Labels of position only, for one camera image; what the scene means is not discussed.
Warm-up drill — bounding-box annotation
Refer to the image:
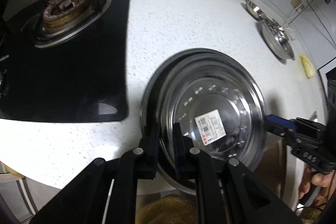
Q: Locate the small labelled steel plate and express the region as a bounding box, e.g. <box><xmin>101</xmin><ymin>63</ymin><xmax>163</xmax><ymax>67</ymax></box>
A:
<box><xmin>167</xmin><ymin>62</ymin><xmax>267</xmax><ymax>173</ymax></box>

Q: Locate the large plain steel plate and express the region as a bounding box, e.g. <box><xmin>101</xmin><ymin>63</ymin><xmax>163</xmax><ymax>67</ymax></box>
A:
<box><xmin>153</xmin><ymin>52</ymin><xmax>266</xmax><ymax>195</ymax></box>

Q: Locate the large steel bowl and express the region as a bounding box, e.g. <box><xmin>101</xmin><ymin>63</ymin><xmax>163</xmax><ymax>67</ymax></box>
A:
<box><xmin>261</xmin><ymin>18</ymin><xmax>295</xmax><ymax>60</ymax></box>

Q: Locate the medium steel bowl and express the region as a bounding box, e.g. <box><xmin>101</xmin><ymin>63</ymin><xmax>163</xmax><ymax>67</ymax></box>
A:
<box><xmin>244</xmin><ymin>0</ymin><xmax>266</xmax><ymax>21</ymax></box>

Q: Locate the small steel bowl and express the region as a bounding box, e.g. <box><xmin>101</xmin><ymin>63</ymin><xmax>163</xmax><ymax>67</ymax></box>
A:
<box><xmin>270</xmin><ymin>18</ymin><xmax>284</xmax><ymax>32</ymax></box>

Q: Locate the person's right hand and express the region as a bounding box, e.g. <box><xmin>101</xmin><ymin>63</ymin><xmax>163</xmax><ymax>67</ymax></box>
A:
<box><xmin>298</xmin><ymin>166</ymin><xmax>335</xmax><ymax>206</ymax></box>

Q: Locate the white microwave oven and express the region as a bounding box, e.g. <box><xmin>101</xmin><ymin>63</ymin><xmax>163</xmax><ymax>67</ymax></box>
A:
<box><xmin>317</xmin><ymin>57</ymin><xmax>336</xmax><ymax>109</ymax></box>

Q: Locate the black glass gas stove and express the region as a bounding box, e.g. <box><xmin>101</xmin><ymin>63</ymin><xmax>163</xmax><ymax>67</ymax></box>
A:
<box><xmin>1</xmin><ymin>0</ymin><xmax>130</xmax><ymax>123</ymax></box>

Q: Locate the right gas burner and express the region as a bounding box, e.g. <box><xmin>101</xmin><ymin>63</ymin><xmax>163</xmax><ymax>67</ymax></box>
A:
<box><xmin>35</xmin><ymin>0</ymin><xmax>112</xmax><ymax>49</ymax></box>

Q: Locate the white power cable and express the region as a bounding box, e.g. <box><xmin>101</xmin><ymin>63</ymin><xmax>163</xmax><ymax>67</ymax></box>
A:
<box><xmin>283</xmin><ymin>0</ymin><xmax>312</xmax><ymax>41</ymax></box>

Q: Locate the beige wall socket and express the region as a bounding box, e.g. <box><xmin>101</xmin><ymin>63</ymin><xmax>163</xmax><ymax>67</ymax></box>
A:
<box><xmin>290</xmin><ymin>0</ymin><xmax>304</xmax><ymax>10</ymax></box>

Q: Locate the black power cable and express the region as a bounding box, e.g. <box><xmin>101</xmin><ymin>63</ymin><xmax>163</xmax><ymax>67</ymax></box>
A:
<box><xmin>305</xmin><ymin>0</ymin><xmax>336</xmax><ymax>38</ymax></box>

